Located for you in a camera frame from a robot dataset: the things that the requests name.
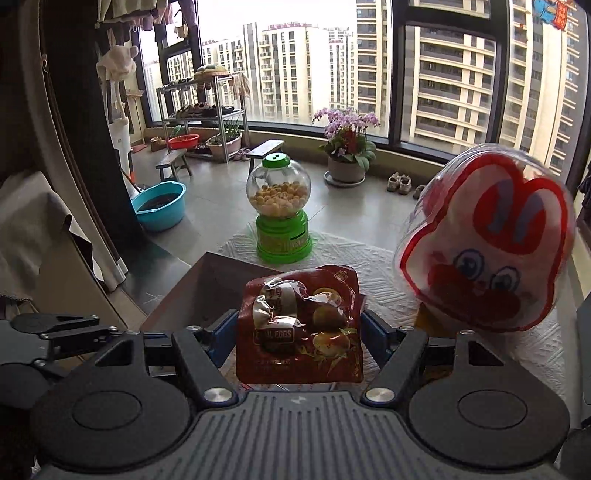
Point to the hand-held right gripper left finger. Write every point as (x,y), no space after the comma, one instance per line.
(221,337)

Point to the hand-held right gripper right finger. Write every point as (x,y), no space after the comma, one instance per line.
(376,339)

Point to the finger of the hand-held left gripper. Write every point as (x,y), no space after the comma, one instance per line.
(83,340)
(55,322)

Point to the pink cardboard box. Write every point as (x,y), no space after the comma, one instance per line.
(203,286)

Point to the red egg snack packet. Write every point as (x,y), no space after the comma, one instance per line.
(300,323)

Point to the white textured tablecloth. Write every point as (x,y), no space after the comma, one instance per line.
(369,267)

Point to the chair with beige cloth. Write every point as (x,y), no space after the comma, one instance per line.
(37,230)

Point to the green candy dispenser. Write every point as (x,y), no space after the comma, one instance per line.
(281,240)

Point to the blue plastic basin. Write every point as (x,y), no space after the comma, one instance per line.
(159,217)

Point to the red white rabbit-shaped bag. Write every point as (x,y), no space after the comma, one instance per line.
(485,230)

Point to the beige shoe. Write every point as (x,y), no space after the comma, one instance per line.
(405,185)
(393,182)

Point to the dark wooden bench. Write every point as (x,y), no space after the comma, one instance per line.
(268,148)
(171,159)

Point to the planter with green shoots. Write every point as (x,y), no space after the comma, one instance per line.
(224,145)

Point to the red basin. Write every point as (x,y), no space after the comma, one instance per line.
(183,141)

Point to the potted pink orchid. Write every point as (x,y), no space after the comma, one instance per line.
(346,138)

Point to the metal shoe rack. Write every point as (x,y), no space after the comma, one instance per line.
(217,99)

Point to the dark hanging garment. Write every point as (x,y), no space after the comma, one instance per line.
(585,189)

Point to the white hanging garment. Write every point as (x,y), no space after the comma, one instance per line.
(117,62)

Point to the row of hanging clothes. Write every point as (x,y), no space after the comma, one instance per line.
(134,11)

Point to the red blue window decoration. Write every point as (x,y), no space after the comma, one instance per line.
(551,11)

